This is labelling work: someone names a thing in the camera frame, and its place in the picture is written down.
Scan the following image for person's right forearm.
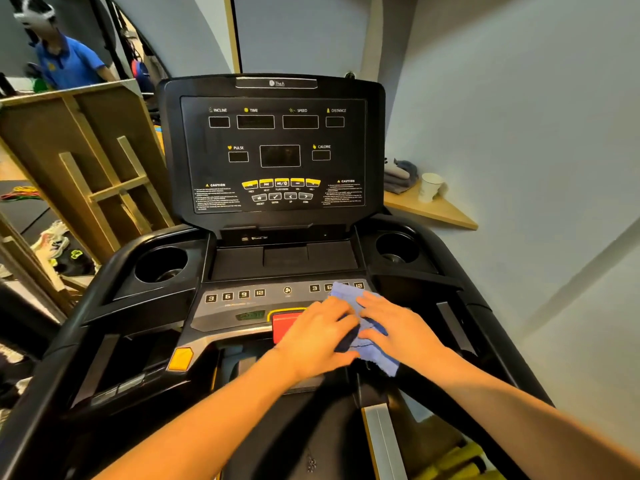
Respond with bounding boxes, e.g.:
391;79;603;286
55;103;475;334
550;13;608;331
424;345;640;480

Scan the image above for wooden frame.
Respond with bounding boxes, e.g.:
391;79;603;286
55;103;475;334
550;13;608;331
0;210;96;316

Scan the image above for white cup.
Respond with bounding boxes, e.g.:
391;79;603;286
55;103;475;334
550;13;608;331
418;173;445;204

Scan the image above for black treadmill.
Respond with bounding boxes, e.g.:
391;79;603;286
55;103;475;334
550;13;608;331
0;73;556;480

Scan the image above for white headset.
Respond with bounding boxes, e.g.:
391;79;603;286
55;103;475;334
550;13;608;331
13;0;57;28

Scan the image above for coloured resistance cords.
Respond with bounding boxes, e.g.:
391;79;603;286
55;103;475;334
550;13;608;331
0;186;47;202

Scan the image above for folded grey towels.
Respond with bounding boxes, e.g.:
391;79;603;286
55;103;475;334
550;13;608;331
383;158;420;195

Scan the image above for blue cleaning cloth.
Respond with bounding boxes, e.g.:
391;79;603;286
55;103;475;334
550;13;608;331
329;282;401;378

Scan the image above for wooden wall shelf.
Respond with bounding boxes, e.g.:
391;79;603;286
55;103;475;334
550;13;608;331
383;182;479;231

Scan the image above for black exercise rack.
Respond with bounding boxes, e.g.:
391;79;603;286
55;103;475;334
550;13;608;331
86;0;172;95

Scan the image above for person's left forearm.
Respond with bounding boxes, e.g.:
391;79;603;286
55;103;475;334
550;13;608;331
92;347;304;480

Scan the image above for overturned wooden table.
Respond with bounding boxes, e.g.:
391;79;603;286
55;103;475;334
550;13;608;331
0;79;177;266

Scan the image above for person's right hand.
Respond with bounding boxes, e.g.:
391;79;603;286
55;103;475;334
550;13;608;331
355;292;452;372

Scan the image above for white sneakers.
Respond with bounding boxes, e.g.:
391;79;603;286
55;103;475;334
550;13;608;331
29;220;71;261

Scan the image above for yellow-green dumbbells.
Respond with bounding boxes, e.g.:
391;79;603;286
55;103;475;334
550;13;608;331
414;441;507;480

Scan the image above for person's left hand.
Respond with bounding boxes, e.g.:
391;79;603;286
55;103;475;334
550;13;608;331
275;296;361;383

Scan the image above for red treadmill stop button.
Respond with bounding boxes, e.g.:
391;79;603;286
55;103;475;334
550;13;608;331
271;311;306;346

